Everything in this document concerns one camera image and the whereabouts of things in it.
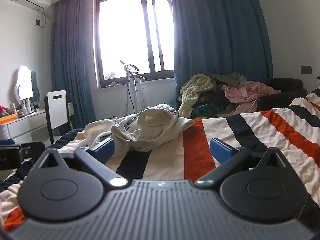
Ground pink garment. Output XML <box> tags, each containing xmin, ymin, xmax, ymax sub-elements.
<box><xmin>222</xmin><ymin>81</ymin><xmax>282</xmax><ymax>103</ymax></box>

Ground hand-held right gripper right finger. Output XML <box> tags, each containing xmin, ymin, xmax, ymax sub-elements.
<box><xmin>195</xmin><ymin>137</ymin><xmax>288</xmax><ymax>187</ymax></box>

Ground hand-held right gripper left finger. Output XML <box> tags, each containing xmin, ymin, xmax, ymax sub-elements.
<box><xmin>34</xmin><ymin>138</ymin><xmax>127</xmax><ymax>188</ymax></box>

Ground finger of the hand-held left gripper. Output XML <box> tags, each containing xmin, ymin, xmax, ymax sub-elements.
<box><xmin>19</xmin><ymin>141</ymin><xmax>47</xmax><ymax>164</ymax></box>

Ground white dresser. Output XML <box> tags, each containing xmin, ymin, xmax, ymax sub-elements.
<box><xmin>0</xmin><ymin>109</ymin><xmax>74</xmax><ymax>143</ymax></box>

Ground group of cosmetic bottles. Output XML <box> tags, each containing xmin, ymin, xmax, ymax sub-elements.
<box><xmin>10</xmin><ymin>99</ymin><xmax>38</xmax><ymax>117</ymax></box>

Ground pile of clothes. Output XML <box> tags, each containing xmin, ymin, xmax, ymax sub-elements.
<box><xmin>178</xmin><ymin>74</ymin><xmax>215</xmax><ymax>118</ymax></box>

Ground green garment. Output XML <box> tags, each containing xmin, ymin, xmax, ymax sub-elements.
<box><xmin>192</xmin><ymin>104</ymin><xmax>225</xmax><ymax>118</ymax></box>

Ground oval mirror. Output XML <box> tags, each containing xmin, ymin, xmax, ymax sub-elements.
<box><xmin>14</xmin><ymin>66</ymin><xmax>40</xmax><ymax>105</ymax></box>

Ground white garment steamer stand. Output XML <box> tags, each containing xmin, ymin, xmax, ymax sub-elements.
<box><xmin>119</xmin><ymin>59</ymin><xmax>148</xmax><ymax>117</ymax></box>

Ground white sweatshirt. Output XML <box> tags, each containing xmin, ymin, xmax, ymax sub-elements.
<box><xmin>84</xmin><ymin>103</ymin><xmax>195</xmax><ymax>158</ymax></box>

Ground white chair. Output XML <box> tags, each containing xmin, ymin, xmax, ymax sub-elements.
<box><xmin>44</xmin><ymin>90</ymin><xmax>69</xmax><ymax>144</ymax></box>

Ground dark clothes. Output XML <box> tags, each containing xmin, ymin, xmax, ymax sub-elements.
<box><xmin>192</xmin><ymin>79</ymin><xmax>250</xmax><ymax>115</ymax></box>

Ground black armchair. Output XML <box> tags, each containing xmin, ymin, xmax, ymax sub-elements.
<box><xmin>257</xmin><ymin>78</ymin><xmax>307</xmax><ymax>112</ymax></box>

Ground blue curtain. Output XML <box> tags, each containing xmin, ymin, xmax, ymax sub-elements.
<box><xmin>51</xmin><ymin>0</ymin><xmax>97</xmax><ymax>135</ymax></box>
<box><xmin>170</xmin><ymin>0</ymin><xmax>273</xmax><ymax>110</ymax></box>

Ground window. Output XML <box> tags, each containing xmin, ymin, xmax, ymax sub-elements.
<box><xmin>95</xmin><ymin>0</ymin><xmax>175</xmax><ymax>89</ymax></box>

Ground olive garment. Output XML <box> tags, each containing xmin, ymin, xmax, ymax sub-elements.
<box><xmin>212</xmin><ymin>72</ymin><xmax>248</xmax><ymax>86</ymax></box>

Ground orange box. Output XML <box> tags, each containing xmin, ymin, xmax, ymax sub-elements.
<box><xmin>0</xmin><ymin>114</ymin><xmax>18</xmax><ymax>125</ymax></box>

